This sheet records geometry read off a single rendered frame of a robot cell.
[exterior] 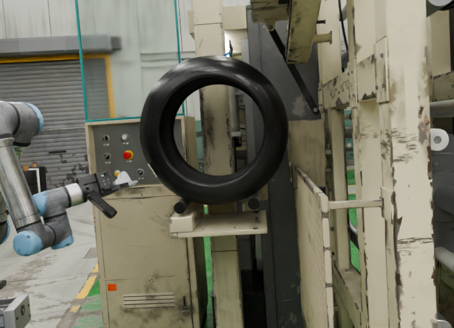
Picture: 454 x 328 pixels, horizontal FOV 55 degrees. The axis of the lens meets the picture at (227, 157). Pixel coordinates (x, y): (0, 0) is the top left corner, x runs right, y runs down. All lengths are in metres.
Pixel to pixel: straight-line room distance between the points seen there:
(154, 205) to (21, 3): 9.57
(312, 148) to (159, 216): 0.95
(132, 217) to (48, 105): 8.77
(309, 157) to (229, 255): 0.59
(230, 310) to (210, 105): 0.96
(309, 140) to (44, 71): 9.65
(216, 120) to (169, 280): 0.98
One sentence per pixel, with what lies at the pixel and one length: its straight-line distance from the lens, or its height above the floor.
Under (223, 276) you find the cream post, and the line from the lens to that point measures 2.11.
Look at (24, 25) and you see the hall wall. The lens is 11.50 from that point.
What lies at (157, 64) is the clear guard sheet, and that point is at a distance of 2.43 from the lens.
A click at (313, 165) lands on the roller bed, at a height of 1.00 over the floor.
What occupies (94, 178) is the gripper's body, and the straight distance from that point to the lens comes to 1.59.
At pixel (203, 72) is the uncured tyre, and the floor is 1.40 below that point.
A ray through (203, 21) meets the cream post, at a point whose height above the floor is 1.67.
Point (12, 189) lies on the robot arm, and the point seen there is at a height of 1.05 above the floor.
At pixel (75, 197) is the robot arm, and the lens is 1.55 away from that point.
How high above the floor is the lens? 1.19
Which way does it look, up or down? 4 degrees down
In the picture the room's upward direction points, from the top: 4 degrees counter-clockwise
